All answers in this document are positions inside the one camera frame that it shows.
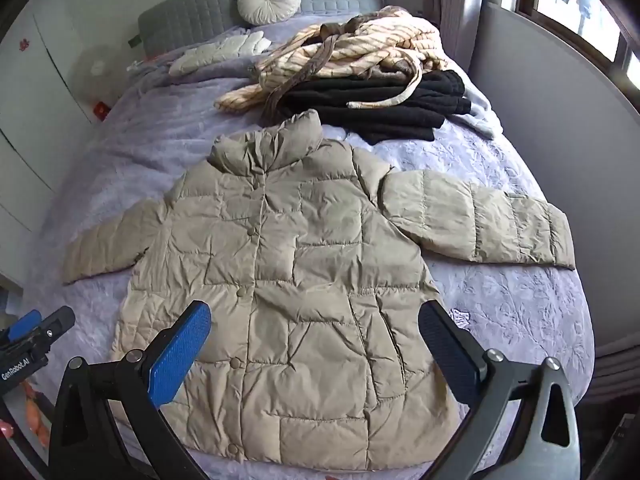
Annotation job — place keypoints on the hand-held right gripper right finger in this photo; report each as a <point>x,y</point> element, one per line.
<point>450,355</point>

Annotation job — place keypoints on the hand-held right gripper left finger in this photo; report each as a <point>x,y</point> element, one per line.
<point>180,355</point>

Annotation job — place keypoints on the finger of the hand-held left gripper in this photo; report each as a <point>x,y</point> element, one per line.
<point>55,322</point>
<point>20,323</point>

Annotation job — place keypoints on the beige puffer jacket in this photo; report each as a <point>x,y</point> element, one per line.
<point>310,285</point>

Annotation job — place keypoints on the orange object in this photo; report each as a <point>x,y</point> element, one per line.
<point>36,410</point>

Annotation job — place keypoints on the lavender bed blanket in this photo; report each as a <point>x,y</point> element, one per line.
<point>150,135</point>

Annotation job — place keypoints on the white wardrobe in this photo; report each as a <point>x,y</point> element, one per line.
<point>25,110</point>

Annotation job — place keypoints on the red box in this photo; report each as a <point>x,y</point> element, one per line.
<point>101,111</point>

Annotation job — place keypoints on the white cloth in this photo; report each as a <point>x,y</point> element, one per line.
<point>482,115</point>

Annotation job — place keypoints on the black garment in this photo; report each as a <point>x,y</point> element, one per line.
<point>390,105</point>

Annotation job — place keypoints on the white fan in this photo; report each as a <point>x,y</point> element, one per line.
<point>97,67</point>

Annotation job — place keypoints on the cream quilted garment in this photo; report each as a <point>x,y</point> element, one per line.
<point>215,52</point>

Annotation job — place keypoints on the grey curtain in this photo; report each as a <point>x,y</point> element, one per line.
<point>452,0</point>

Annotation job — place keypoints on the window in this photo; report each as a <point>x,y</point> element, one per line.
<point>575,5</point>

